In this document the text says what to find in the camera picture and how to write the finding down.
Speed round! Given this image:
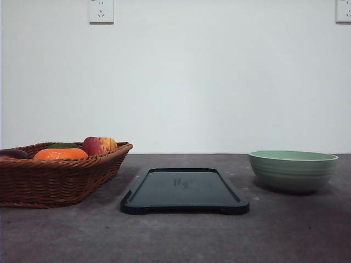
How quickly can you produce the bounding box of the white wall socket right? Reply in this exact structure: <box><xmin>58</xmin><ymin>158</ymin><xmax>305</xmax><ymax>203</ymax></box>
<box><xmin>336</xmin><ymin>0</ymin><xmax>351</xmax><ymax>25</ymax></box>

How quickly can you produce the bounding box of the orange tangerine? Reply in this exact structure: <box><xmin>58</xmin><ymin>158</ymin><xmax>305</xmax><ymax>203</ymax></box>
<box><xmin>34</xmin><ymin>148</ymin><xmax>89</xmax><ymax>159</ymax></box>

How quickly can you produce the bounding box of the dark green avocado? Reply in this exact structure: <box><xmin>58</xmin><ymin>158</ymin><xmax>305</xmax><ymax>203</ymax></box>
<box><xmin>46</xmin><ymin>143</ymin><xmax>82</xmax><ymax>148</ymax></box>

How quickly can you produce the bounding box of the brown wicker basket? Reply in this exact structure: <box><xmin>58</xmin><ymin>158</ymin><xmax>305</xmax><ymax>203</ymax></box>
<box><xmin>0</xmin><ymin>141</ymin><xmax>133</xmax><ymax>208</ymax></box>

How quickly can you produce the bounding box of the dark purple eggplant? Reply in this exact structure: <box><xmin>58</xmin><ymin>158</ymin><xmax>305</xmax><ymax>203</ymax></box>
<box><xmin>0</xmin><ymin>149</ymin><xmax>30</xmax><ymax>159</ymax></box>

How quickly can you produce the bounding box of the light green ceramic bowl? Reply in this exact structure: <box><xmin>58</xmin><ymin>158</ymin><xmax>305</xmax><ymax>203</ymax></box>
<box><xmin>248</xmin><ymin>150</ymin><xmax>339</xmax><ymax>193</ymax></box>

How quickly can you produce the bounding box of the red yellow apple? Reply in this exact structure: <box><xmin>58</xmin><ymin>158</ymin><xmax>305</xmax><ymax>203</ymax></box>
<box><xmin>82</xmin><ymin>136</ymin><xmax>118</xmax><ymax>156</ymax></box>

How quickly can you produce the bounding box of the white wall socket left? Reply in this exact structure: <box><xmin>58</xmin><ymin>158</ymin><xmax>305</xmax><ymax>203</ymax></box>
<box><xmin>88</xmin><ymin>0</ymin><xmax>114</xmax><ymax>26</ymax></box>

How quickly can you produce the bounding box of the dark blue rectangular tray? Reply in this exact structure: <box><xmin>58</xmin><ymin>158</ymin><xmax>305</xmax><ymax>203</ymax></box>
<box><xmin>120</xmin><ymin>168</ymin><xmax>250</xmax><ymax>215</ymax></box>

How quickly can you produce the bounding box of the white wall socket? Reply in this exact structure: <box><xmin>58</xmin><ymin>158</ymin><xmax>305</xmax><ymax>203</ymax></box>
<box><xmin>336</xmin><ymin>0</ymin><xmax>351</xmax><ymax>25</ymax></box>
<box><xmin>88</xmin><ymin>0</ymin><xmax>114</xmax><ymax>26</ymax></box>

